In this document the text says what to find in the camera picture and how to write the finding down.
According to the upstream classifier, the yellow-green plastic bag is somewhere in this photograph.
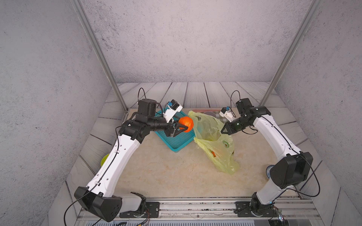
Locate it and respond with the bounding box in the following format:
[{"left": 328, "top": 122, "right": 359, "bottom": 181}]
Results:
[{"left": 188, "top": 111, "right": 239, "bottom": 175}]

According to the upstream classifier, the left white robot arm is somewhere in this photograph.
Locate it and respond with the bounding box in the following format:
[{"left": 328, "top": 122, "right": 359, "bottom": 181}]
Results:
[{"left": 74, "top": 99, "right": 189, "bottom": 222}]

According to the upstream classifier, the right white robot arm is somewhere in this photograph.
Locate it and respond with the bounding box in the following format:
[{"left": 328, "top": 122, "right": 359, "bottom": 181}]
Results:
[{"left": 219, "top": 98, "right": 313, "bottom": 217}]

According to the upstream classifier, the green checkered cloth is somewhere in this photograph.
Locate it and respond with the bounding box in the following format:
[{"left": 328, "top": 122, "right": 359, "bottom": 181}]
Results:
[{"left": 214, "top": 110, "right": 230, "bottom": 125}]

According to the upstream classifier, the pink tray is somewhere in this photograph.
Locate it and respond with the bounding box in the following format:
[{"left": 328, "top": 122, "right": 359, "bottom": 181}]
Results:
[{"left": 192, "top": 108, "right": 221, "bottom": 113}]

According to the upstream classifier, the lilac bowl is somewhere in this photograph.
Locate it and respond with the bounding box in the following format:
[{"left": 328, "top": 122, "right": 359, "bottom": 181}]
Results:
[{"left": 204, "top": 111, "right": 216, "bottom": 118}]

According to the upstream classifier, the blue patterned plate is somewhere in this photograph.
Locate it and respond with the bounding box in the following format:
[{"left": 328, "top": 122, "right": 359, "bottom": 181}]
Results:
[{"left": 266, "top": 165, "right": 274, "bottom": 179}]

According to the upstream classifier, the lime green bowl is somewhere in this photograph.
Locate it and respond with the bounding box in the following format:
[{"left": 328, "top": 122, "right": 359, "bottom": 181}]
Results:
[{"left": 100, "top": 154, "right": 109, "bottom": 167}]

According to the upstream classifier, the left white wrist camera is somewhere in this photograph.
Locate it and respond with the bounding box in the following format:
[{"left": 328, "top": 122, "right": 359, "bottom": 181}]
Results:
[{"left": 163, "top": 99, "right": 183, "bottom": 123}]

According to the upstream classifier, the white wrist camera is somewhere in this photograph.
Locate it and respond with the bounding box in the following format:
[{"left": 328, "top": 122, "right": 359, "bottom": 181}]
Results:
[
  {"left": 219, "top": 106, "right": 236, "bottom": 122},
  {"left": 163, "top": 99, "right": 183, "bottom": 123}
]

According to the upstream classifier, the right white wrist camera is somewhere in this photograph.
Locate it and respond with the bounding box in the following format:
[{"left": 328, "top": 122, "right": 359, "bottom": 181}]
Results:
[{"left": 219, "top": 106, "right": 236, "bottom": 122}]

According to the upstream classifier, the aluminium mounting rail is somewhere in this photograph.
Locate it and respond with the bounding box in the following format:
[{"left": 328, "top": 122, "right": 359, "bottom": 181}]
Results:
[{"left": 76, "top": 196, "right": 324, "bottom": 226}]

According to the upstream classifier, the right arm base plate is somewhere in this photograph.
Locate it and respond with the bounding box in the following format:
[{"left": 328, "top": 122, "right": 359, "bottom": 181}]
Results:
[{"left": 234, "top": 201, "right": 278, "bottom": 218}]

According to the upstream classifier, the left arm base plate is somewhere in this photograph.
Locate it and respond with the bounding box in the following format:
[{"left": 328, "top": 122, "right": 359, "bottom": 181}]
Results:
[{"left": 119, "top": 201, "right": 160, "bottom": 218}]

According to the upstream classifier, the right aluminium frame post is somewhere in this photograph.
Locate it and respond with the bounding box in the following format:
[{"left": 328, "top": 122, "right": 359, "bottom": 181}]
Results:
[{"left": 260, "top": 0, "right": 322, "bottom": 105}]

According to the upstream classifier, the aluminium frame post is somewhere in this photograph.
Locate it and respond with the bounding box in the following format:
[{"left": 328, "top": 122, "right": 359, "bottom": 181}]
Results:
[
  {"left": 260, "top": 0, "right": 322, "bottom": 105},
  {"left": 70, "top": 0, "right": 128, "bottom": 112}
]

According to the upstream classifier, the left aluminium frame post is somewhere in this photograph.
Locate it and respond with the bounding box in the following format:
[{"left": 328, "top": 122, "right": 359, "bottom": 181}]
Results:
[{"left": 70, "top": 0, "right": 128, "bottom": 112}]

